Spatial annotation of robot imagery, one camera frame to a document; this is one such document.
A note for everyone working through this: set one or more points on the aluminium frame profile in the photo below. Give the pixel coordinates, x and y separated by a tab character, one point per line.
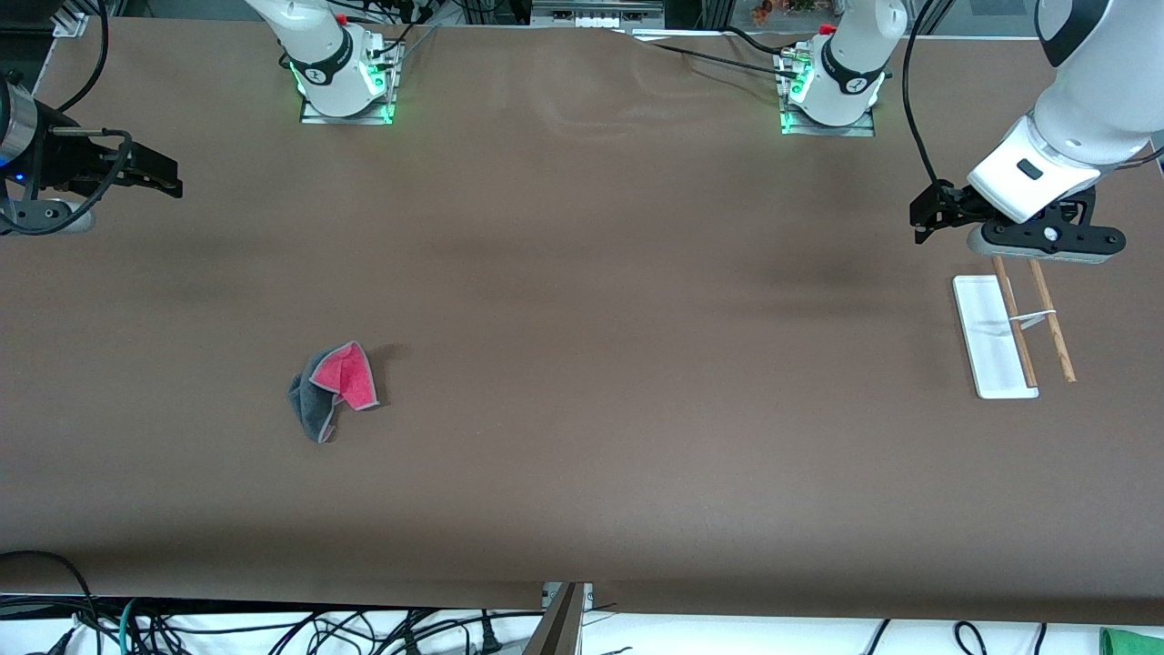
71	25

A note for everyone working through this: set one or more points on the grey power strip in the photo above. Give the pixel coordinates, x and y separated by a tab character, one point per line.
596	18

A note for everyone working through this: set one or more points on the white wooden towel rack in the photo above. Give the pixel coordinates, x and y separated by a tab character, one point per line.
991	355

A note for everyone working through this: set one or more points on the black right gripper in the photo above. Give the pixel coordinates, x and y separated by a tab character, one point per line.
80	162

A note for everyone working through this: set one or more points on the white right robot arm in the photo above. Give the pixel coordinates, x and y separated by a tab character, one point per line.
323	55

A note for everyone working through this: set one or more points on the pink and grey towel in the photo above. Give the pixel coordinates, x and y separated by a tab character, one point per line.
346	377

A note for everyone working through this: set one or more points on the green cloth object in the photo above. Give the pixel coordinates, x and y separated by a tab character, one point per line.
1132	643

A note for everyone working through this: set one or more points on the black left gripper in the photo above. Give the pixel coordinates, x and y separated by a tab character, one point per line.
951	204

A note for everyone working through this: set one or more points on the orange background objects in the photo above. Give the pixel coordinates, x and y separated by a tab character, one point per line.
762	11

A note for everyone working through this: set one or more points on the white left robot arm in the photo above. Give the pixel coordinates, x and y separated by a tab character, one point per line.
1082	100

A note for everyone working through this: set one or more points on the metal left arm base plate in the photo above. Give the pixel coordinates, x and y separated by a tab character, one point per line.
827	130

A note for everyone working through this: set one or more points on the metal table bracket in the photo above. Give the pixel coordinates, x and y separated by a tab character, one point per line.
559	628

